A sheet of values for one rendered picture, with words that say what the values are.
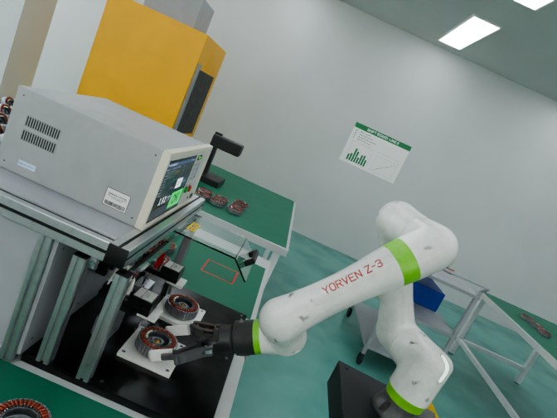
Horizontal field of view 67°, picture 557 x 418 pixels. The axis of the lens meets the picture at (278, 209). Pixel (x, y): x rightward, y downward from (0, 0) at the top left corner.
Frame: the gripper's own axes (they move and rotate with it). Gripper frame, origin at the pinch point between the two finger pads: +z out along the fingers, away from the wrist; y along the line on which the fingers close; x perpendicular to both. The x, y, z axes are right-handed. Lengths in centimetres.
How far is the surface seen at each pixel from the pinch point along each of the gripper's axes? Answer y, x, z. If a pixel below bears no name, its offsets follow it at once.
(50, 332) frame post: -20.4, 14.7, 16.7
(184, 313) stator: 19.4, -0.5, -0.5
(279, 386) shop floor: 131, -101, -14
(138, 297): -2.8, 14.7, 3.1
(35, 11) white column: 314, 194, 208
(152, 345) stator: -3.9, 1.4, 1.2
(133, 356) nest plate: -6.5, 0.0, 5.4
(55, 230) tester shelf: -21.8, 38.0, 9.6
